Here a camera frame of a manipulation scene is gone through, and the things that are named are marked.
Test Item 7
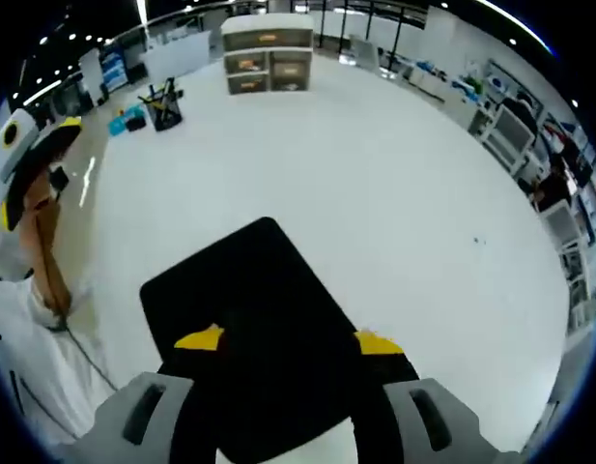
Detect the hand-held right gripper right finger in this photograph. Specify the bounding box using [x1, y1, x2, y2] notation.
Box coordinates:
[353, 329, 524, 464]

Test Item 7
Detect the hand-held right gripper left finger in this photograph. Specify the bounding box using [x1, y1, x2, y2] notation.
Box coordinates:
[60, 323, 229, 464]

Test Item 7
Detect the black mouse pad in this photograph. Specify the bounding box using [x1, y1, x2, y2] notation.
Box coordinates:
[139, 216, 420, 458]

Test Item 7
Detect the white desk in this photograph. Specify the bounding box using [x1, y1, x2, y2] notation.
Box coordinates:
[77, 55, 572, 464]

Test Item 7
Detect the blue box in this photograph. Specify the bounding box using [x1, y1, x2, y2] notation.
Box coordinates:
[107, 106, 147, 138]

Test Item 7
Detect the black mesh pen holder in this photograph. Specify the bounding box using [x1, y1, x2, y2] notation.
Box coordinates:
[137, 76, 185, 132]

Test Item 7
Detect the operator in white shirt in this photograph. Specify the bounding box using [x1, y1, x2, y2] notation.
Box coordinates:
[0, 268, 116, 449]

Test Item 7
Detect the white board panel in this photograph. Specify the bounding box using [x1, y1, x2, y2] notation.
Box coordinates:
[141, 29, 213, 84]

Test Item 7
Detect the white office chair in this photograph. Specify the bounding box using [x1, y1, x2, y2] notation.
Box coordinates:
[485, 104, 538, 171]
[542, 200, 584, 252]

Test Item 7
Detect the white drawer organizer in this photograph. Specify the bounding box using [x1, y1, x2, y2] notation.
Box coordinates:
[220, 13, 316, 97]

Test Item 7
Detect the green potted plant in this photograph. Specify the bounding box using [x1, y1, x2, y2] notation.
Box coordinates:
[464, 67, 487, 96]

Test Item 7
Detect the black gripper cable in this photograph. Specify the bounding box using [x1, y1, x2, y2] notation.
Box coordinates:
[34, 207, 120, 392]

